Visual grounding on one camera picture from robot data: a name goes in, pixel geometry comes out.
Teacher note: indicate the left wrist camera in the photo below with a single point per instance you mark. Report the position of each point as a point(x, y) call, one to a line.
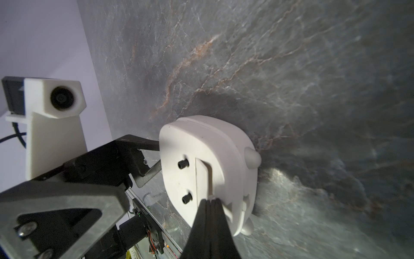
point(50, 108)

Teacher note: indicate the white alarm device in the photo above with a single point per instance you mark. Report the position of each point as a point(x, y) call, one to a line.
point(204, 158)

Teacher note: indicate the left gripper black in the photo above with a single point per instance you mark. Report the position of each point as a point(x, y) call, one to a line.
point(74, 210)

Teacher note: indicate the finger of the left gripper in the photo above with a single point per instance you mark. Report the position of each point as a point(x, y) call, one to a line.
point(129, 142)

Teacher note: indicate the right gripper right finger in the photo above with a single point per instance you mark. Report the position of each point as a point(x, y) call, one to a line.
point(222, 245)

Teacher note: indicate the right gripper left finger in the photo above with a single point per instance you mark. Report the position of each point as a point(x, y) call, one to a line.
point(198, 245)

